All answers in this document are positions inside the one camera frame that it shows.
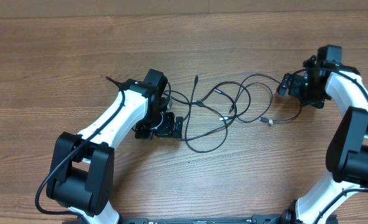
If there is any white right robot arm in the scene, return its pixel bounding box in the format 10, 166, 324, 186
277, 45, 368, 224

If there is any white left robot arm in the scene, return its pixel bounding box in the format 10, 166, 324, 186
40, 69, 183, 223

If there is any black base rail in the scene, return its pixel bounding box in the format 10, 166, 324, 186
118, 202, 302, 224

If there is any thick black USB cable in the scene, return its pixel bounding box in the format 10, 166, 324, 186
168, 73, 303, 141

